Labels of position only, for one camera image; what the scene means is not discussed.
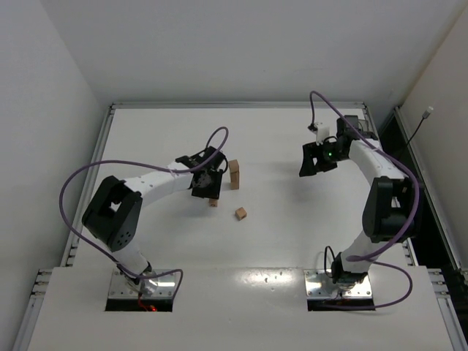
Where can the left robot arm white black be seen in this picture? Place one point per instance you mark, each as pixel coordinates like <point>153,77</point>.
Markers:
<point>113,214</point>

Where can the light wood cube with letter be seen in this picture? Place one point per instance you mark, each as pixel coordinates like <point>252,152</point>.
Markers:
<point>213,203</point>

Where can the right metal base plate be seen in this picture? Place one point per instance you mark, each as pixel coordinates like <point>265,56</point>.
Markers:
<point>321,287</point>

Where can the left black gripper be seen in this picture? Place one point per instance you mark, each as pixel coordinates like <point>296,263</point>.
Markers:
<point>208,188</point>

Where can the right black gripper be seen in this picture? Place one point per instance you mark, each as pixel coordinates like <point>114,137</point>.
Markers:
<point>318,157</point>

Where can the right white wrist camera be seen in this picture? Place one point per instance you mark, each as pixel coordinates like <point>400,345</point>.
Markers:
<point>321,131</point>

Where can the grey translucent plastic bin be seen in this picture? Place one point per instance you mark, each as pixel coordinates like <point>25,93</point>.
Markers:
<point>360,124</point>

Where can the long dark wood block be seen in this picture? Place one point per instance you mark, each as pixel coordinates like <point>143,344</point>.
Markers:
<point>234,181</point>

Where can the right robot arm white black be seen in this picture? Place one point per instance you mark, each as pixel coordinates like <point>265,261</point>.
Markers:
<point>392,210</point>

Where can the aluminium table frame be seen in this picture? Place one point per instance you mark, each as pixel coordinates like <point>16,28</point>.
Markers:
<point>243,285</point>

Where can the light wood cube right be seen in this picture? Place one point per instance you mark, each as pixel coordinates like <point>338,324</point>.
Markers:
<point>240,213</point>

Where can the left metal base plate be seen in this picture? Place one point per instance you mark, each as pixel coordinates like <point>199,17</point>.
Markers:
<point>123,287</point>

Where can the metal base plate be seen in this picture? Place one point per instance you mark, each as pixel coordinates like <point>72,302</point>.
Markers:
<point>123,287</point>
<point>321,287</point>

